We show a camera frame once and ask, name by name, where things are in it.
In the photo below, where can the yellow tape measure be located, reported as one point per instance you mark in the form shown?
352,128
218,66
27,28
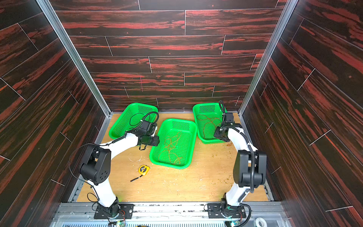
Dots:
143,170

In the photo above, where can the middle green plastic basket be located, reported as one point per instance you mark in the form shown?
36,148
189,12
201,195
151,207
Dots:
177,142

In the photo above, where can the white tape roll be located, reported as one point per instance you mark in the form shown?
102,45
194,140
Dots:
260,222

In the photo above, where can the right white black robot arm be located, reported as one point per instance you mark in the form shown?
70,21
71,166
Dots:
249,170

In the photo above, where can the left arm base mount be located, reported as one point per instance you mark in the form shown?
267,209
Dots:
120,211

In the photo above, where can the left green plastic basket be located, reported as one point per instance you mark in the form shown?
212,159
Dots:
130,119

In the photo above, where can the right green plastic basket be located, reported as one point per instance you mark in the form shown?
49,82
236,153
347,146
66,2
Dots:
208,117

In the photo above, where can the green plastic basket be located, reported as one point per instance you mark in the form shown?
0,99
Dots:
177,142
208,117
130,119

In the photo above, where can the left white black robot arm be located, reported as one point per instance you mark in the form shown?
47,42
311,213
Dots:
95,167

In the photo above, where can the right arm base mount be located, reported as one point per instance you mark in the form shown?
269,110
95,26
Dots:
218,210

